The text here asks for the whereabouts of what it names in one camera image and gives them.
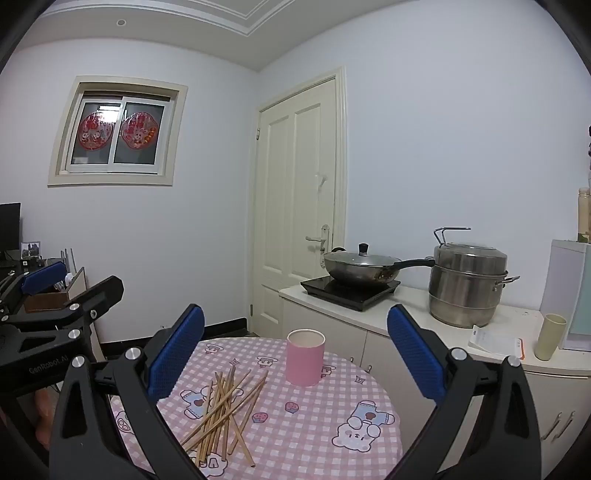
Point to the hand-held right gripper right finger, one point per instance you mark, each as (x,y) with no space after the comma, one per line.
(415,355)

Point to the stainless steel steamer pot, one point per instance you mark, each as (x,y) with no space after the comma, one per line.
(461,295)

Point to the bunch of wooden chopsticks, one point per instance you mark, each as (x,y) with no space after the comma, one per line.
(225,397)

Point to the white kitchen cabinet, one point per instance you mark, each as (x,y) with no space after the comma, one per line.
(540,397)

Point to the black monitor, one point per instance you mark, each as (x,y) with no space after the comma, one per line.
(9,226)

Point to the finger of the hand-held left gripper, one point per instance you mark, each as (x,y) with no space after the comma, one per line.
(104,290)
(44,277)

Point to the pink cup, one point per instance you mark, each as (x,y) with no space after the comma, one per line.
(304,364)

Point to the cream panel door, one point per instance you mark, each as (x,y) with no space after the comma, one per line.
(286,184)

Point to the white packet orange edge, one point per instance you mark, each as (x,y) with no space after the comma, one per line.
(494,341)

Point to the red round window decoration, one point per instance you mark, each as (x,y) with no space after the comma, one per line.
(138,130)
(94,130)

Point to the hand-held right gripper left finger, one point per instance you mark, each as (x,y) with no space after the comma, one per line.
(178,355)

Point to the black induction cooker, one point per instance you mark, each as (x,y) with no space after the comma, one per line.
(341,296)

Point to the pale green cup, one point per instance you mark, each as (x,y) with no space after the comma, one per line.
(549,339)

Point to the cream framed window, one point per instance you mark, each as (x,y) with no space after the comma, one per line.
(117,138)

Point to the person's left hand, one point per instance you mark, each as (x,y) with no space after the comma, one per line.
(46,408)

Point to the pale rectangular countertop appliance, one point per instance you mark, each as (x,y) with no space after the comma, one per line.
(561,286)

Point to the pink checked tablecloth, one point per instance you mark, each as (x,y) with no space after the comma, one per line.
(300,424)

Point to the glass wok lid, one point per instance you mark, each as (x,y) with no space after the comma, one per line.
(360,258)

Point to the small photo frame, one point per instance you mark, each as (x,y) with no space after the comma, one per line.
(31,249)

